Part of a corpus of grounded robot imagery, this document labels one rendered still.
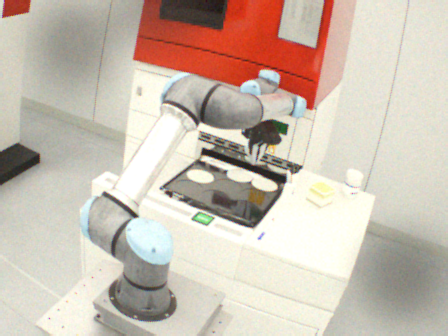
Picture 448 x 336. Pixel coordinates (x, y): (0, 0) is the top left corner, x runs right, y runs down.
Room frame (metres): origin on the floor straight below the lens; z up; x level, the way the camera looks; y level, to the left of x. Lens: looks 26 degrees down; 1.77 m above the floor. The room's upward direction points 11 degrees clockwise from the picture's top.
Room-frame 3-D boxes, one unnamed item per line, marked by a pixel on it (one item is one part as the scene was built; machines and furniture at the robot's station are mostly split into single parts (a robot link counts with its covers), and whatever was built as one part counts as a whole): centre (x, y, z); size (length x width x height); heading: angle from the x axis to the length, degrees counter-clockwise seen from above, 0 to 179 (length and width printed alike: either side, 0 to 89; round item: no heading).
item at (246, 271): (1.44, -0.36, 0.89); 0.62 x 0.35 x 0.14; 161
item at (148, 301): (0.94, 0.14, 0.94); 0.15 x 0.15 x 0.10
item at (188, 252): (1.33, 0.15, 0.89); 0.55 x 0.09 x 0.14; 71
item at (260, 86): (1.62, -0.07, 1.29); 0.11 x 0.11 x 0.08; 64
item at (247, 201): (1.66, -0.03, 0.90); 0.34 x 0.34 x 0.01; 71
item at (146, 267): (0.94, 0.15, 1.05); 0.13 x 0.12 x 0.14; 64
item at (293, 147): (1.93, 0.08, 1.02); 0.82 x 0.03 x 0.40; 71
